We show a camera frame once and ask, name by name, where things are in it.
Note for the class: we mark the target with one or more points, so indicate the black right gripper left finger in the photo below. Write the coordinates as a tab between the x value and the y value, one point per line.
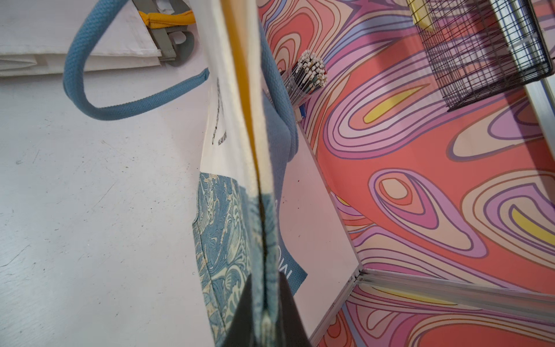
241	332

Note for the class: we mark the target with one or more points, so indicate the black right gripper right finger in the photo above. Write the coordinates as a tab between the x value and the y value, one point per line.
291	332

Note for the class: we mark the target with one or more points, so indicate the cream blue-handled tote bag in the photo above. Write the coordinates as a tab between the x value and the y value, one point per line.
250	138

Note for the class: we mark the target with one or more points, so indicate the olive green canvas bag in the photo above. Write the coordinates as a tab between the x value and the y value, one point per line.
169	30

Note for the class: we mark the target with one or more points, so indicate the white yellow-handled bag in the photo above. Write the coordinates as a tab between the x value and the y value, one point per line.
36	36

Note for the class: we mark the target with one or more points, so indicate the black cup of sticks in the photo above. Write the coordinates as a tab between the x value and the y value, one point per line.
307	76

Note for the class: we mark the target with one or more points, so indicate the aluminium frame post right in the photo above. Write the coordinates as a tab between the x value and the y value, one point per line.
512	302

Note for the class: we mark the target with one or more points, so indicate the aluminium frame crossbar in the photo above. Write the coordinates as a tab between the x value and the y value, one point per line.
526	44

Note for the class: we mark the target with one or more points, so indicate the black wire basket back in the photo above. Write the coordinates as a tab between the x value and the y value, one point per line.
465	49

